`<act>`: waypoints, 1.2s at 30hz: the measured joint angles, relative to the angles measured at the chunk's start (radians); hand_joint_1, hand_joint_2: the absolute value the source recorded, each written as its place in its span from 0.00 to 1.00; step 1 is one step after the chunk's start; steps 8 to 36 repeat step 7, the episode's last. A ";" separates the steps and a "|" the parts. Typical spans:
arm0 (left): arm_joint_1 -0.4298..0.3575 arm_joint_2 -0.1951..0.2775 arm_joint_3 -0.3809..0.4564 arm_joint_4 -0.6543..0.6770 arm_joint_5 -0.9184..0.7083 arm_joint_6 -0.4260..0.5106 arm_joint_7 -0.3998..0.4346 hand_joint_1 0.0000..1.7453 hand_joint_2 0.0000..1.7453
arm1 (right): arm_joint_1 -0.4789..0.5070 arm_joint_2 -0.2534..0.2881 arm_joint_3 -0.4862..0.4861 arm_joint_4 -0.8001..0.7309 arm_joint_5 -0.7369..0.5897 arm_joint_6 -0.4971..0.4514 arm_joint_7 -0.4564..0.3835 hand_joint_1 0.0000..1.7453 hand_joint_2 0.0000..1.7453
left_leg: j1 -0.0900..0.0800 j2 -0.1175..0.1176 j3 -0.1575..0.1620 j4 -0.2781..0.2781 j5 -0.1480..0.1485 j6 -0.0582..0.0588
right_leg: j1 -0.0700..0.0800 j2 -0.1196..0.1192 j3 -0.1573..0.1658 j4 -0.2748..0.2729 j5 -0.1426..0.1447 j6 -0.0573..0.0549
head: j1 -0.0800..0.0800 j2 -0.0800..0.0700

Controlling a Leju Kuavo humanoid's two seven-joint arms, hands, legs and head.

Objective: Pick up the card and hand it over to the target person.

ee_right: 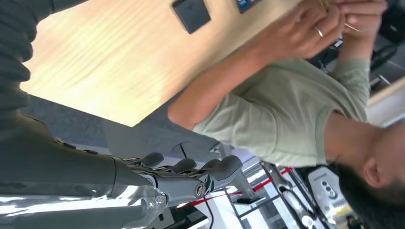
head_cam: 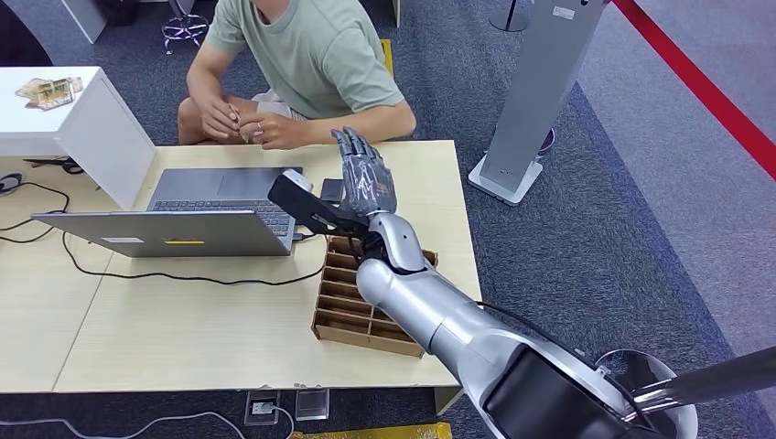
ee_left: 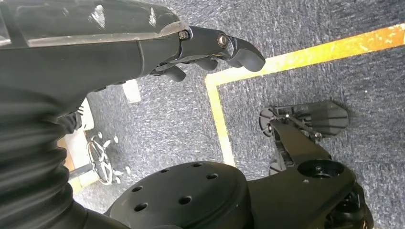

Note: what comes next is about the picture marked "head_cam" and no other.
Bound grey laptop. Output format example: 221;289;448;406
31;166;305;260

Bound person's right hand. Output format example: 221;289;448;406
199;95;245;143

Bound white furniture panel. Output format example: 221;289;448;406
60;0;109;46

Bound grey standing panel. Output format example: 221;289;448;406
467;0;608;208

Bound black laptop power cable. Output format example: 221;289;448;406
60;230;329;287

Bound pole stand with round base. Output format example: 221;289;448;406
489;0;531;33

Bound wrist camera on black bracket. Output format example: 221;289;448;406
267;168;372;240

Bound floor socket box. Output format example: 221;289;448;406
243;391;283;428

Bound wooden card organizer box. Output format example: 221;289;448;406
310;234;439;359

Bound small wooden model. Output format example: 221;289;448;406
15;76;85;112

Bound thin black looped cable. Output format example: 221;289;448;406
0;180;71;245

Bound black adapter box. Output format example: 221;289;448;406
320;177;345;205

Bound red floor tape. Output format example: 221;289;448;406
610;0;776;183

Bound white cabinet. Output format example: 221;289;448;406
0;66;157;211

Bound white floor cable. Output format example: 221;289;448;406
0;404;296;439

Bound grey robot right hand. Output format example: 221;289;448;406
331;126;399;219

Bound person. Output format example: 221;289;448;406
177;0;418;152

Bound black scissors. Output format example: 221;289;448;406
23;155;85;177

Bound person's left hand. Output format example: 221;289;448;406
238;112;306;152

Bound yellow floor strip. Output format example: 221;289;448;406
290;422;454;439

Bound closed floor box lid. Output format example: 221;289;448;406
294;388;331;423

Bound chrome chair base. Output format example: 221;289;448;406
160;0;211;57

